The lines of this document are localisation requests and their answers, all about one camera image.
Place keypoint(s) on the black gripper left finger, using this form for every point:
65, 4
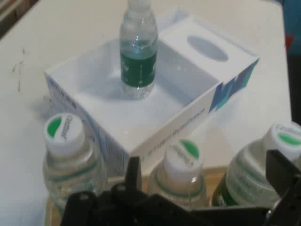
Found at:
132, 174

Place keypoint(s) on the clear water bottle green label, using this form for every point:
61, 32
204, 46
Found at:
178, 179
70, 164
247, 169
138, 66

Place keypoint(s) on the blue toy building block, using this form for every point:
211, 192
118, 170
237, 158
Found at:
292, 18

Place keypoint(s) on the white open cardboard box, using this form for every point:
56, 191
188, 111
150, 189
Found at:
98, 101

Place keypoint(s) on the wooden tray with cream rim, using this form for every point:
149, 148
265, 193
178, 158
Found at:
211, 181

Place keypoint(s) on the aluminium rail along wall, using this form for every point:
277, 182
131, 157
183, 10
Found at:
14, 14

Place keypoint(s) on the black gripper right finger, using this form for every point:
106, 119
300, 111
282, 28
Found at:
289, 174

